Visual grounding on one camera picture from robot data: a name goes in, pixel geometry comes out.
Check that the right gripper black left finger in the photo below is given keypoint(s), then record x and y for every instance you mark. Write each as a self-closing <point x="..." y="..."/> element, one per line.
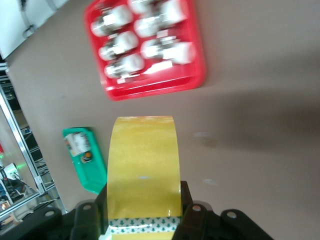
<point x="82" y="222"/>

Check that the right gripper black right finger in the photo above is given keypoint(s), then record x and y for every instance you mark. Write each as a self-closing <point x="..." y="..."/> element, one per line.
<point x="212" y="225"/>

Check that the yellow packing tape roll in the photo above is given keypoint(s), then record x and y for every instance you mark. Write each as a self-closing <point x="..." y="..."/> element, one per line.
<point x="145" y="160"/>

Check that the clear tape strip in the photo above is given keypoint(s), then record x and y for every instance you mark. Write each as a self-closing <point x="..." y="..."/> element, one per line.
<point x="203" y="134"/>
<point x="211" y="181"/>

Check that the green plastic tray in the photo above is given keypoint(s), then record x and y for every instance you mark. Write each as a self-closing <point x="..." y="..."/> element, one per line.
<point x="92" y="175"/>

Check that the red tray holding casters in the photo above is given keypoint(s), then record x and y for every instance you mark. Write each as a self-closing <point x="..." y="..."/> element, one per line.
<point x="150" y="85"/>

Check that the black orange electronic component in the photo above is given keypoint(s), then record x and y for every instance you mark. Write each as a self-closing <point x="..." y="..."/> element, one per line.
<point x="87" y="157"/>

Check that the white circuit breaker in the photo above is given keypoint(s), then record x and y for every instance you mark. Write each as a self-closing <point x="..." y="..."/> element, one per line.
<point x="81" y="141"/>

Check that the grey on-off switch box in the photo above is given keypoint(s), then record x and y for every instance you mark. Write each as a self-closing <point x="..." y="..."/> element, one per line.
<point x="69" y="146"/>

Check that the aluminium profile frame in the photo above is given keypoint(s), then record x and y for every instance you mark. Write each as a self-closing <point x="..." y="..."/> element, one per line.
<point x="22" y="147"/>

